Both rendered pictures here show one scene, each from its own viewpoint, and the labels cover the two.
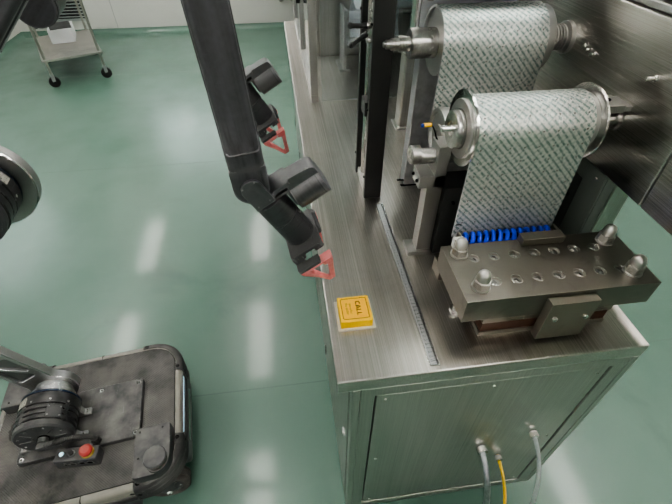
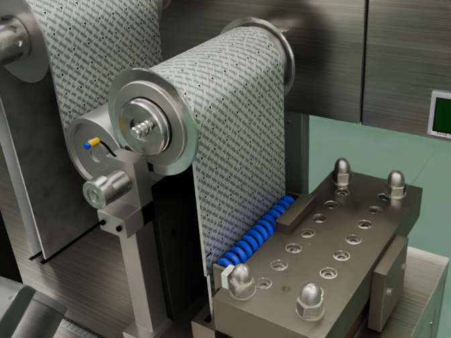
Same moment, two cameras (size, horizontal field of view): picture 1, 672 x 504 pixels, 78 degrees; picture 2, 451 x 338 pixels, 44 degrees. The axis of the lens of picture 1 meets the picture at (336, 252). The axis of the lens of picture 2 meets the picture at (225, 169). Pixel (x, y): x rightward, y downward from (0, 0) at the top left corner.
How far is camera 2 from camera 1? 0.32 m
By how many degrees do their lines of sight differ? 40
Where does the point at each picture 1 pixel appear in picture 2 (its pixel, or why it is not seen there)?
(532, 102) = (215, 55)
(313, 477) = not seen: outside the picture
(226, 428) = not seen: outside the picture
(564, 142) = (266, 89)
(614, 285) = (401, 215)
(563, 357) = (416, 329)
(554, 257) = (328, 224)
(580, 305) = (399, 257)
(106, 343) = not seen: outside the picture
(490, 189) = (223, 184)
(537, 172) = (256, 137)
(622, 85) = (263, 13)
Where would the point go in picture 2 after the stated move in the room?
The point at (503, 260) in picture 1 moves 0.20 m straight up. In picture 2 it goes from (292, 262) to (291, 137)
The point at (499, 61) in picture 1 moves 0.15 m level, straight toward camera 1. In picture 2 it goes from (117, 33) to (152, 56)
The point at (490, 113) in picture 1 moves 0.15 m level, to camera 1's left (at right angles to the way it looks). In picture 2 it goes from (186, 85) to (88, 128)
